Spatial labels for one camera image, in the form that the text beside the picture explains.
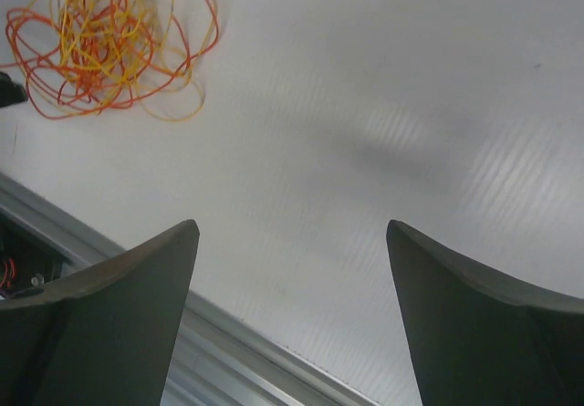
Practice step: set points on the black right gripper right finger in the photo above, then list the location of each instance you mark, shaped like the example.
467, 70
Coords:
478, 336

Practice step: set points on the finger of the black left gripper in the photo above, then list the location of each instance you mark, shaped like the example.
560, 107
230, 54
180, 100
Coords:
11, 93

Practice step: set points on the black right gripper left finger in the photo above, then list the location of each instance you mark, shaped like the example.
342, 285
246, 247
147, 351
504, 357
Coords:
104, 335

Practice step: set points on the aluminium table frame rail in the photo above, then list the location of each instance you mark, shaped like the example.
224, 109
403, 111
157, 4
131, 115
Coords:
217, 360

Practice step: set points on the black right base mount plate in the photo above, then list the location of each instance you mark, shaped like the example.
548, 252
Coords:
26, 260

